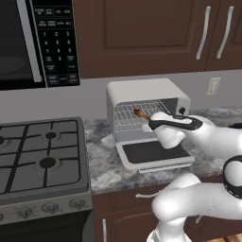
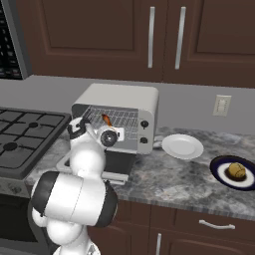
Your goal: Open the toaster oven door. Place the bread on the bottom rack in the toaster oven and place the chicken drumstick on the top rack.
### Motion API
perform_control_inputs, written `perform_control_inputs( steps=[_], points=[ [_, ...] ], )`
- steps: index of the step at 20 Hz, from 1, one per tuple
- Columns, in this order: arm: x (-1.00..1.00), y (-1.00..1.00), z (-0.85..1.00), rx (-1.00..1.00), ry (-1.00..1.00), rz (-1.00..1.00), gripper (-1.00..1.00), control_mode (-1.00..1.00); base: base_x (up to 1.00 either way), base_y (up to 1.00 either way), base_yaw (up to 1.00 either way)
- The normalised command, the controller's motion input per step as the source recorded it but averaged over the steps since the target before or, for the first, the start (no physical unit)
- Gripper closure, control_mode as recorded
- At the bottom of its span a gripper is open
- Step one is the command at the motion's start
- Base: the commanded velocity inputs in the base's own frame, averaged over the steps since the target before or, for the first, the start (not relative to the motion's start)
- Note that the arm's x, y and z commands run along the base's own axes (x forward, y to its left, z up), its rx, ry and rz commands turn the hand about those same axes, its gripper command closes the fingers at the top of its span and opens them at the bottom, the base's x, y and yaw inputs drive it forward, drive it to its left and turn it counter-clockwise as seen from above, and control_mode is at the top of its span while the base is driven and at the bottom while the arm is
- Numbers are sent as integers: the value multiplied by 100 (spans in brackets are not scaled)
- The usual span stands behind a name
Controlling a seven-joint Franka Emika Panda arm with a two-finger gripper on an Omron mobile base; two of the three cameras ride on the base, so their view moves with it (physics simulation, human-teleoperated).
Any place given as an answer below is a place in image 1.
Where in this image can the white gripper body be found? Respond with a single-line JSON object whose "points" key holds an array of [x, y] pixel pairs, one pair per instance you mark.
{"points": [[147, 128]]}

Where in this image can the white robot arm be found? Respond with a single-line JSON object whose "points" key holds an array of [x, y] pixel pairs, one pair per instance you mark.
{"points": [[201, 195]]}

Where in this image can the brown chicken drumstick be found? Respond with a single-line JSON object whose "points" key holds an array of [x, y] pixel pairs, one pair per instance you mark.
{"points": [[141, 113]]}

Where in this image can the toaster oven door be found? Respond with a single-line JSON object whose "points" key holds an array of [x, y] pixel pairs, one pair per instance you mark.
{"points": [[151, 152]]}

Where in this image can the black toaster oven knob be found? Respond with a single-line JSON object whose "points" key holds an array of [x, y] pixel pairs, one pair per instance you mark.
{"points": [[181, 110]]}

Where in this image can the white toaster oven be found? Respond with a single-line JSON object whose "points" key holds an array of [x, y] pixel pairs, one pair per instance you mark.
{"points": [[141, 89]]}

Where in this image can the brown base cupboard door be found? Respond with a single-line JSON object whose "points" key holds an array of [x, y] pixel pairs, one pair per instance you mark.
{"points": [[126, 227]]}

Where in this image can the black microwave oven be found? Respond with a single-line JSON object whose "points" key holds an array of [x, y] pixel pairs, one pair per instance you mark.
{"points": [[38, 41]]}

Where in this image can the brown drawer front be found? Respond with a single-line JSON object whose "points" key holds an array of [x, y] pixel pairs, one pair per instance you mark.
{"points": [[119, 198]]}

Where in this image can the dark object on worktop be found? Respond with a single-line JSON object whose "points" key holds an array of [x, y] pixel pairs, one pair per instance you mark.
{"points": [[235, 125]]}

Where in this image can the grey stove knob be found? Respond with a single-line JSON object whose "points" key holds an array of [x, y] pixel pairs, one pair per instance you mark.
{"points": [[51, 208], [1, 216], [77, 203], [25, 213]]}

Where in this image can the grey gas stove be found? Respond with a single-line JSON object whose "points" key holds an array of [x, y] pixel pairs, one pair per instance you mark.
{"points": [[41, 164]]}

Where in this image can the white wall socket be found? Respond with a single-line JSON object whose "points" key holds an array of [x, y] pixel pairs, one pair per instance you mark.
{"points": [[213, 86]]}

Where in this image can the wide brown wall cupboard door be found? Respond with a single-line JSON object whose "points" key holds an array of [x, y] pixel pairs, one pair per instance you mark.
{"points": [[138, 34]]}

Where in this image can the narrow brown wall cupboard door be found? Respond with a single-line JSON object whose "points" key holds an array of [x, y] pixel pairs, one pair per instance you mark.
{"points": [[231, 34]]}

